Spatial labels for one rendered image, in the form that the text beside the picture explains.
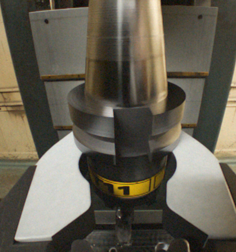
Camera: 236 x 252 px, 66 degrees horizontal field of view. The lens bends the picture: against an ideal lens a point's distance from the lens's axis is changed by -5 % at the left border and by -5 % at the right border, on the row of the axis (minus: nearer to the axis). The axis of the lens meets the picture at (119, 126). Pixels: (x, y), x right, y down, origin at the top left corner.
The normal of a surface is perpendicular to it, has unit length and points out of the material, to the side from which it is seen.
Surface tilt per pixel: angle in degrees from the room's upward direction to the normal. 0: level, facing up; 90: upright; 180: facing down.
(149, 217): 0
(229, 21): 90
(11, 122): 90
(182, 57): 90
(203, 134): 90
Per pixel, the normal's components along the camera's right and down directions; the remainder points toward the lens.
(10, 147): -0.01, 0.49
